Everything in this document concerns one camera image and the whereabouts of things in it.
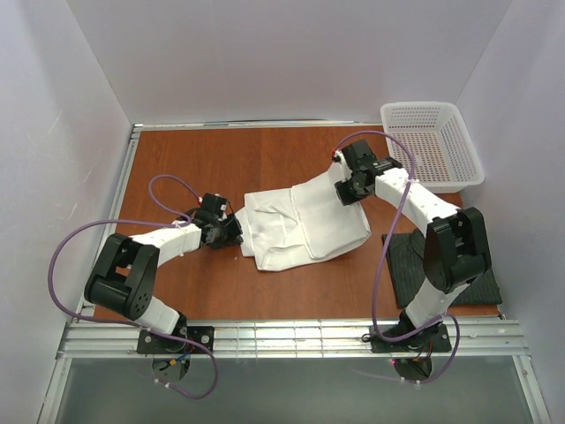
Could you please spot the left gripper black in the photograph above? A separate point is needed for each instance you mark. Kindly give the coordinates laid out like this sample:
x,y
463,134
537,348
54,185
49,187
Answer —
x,y
232,230

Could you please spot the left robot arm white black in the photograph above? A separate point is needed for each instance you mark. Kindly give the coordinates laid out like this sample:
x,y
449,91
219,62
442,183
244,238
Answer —
x,y
123,277

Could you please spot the white long sleeve shirt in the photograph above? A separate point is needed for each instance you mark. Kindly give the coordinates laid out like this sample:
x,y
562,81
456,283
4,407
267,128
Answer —
x,y
301,225

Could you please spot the dark striped folded shirt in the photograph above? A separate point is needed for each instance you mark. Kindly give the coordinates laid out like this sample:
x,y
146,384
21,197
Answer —
x,y
405,262

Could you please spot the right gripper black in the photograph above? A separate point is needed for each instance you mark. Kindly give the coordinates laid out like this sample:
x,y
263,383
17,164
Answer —
x,y
349,191

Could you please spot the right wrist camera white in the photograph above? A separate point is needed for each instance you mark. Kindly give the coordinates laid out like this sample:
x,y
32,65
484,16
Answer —
x,y
339,163

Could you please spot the white plastic basket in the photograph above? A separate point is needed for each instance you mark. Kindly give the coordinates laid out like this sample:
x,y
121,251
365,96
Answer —
x,y
436,135

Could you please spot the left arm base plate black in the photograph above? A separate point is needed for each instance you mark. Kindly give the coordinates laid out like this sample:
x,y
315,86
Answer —
x,y
151,344

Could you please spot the aluminium frame rail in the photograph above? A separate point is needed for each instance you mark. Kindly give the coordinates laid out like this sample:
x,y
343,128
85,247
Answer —
x,y
289,344

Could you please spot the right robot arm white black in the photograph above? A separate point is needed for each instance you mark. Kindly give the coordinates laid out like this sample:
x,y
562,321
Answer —
x,y
456,249

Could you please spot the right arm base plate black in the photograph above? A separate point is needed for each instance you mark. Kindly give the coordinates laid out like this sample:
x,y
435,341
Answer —
x,y
434,339

